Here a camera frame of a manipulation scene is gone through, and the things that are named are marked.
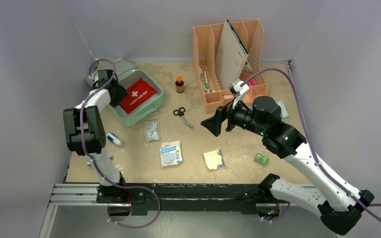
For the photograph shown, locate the red first aid pouch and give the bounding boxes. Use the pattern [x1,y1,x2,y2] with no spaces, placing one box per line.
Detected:
[119,78,157,114]

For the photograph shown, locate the gauze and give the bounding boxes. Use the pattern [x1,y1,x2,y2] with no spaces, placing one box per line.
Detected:
[203,149,226,171]

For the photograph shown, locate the black handled scissors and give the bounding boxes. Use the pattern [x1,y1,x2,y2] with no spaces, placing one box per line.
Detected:
[173,107,194,130]

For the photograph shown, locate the blue wet wipes pack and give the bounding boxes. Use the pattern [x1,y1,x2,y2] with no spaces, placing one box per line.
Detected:
[276,100,289,118]

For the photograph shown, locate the white blue mask packet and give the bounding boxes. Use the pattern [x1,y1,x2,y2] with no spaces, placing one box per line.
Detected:
[160,141,183,167]

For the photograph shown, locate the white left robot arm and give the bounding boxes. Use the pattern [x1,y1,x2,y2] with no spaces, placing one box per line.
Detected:
[63,69,128,203]

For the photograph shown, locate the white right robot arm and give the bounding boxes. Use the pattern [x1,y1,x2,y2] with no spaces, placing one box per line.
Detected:
[201,96,374,236]

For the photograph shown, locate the green medicine case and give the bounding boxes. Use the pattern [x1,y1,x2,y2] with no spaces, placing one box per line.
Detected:
[86,58,166,127]

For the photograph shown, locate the pink item in organizer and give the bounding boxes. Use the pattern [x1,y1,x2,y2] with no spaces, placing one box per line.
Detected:
[245,71,257,87]

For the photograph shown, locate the small white blue tube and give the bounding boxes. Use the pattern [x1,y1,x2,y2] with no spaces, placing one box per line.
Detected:
[107,132,124,147]

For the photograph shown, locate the small green box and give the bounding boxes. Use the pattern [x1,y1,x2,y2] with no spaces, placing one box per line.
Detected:
[254,153,269,166]

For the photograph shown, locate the clear bag alcohol pads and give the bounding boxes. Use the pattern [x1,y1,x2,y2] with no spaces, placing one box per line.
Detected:
[145,120,161,142]

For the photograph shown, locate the brown bottle orange cap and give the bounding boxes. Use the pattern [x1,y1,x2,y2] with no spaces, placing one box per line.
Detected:
[175,76,185,93]

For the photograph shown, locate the beige folder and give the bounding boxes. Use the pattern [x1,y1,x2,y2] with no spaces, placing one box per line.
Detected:
[215,19,249,90]

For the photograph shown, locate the peach desk file organizer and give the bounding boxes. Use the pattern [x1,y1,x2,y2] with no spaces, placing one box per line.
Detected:
[192,19,268,114]

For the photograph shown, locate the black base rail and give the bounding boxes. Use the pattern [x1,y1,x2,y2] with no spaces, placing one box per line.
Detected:
[96,182,288,217]

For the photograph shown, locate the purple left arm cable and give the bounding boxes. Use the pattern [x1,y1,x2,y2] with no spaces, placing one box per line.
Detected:
[78,59,161,230]

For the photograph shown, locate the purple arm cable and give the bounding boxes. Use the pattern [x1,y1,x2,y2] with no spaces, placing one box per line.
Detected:
[241,68,381,232]
[78,59,161,230]

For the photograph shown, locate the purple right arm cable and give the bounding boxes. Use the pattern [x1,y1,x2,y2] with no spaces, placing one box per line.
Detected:
[241,68,381,232]

